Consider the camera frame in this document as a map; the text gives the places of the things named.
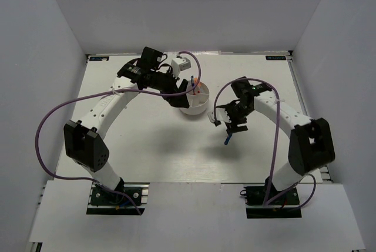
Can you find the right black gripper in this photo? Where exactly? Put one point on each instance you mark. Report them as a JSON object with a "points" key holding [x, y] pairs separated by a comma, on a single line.
{"points": [[228, 107]]}

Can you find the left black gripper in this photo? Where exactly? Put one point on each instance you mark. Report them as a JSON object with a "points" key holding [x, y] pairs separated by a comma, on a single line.
{"points": [[177, 101]]}

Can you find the small blue clip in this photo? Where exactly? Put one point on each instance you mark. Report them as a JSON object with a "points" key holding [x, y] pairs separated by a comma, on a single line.
{"points": [[227, 140]]}

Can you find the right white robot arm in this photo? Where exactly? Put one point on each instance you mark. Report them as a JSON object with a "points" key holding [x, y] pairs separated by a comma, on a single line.
{"points": [[310, 141]]}

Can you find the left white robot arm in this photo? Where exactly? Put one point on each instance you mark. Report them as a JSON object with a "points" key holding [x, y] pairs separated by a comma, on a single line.
{"points": [[84, 138]]}

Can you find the white round divided organizer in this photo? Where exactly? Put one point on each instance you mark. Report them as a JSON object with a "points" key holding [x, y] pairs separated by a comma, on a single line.
{"points": [[198, 102]]}

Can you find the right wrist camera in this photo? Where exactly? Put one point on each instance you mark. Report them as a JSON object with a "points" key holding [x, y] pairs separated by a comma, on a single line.
{"points": [[218, 116]]}

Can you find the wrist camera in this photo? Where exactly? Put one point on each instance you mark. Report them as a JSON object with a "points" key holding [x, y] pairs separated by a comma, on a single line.
{"points": [[218, 116], [178, 65]]}

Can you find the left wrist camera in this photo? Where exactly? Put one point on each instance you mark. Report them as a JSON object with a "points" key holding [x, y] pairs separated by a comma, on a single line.
{"points": [[178, 65]]}

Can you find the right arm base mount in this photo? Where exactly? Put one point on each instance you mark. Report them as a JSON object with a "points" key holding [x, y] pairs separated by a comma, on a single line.
{"points": [[281, 208]]}

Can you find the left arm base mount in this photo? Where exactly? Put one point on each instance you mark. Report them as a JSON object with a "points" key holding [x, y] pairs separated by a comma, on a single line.
{"points": [[101, 202]]}

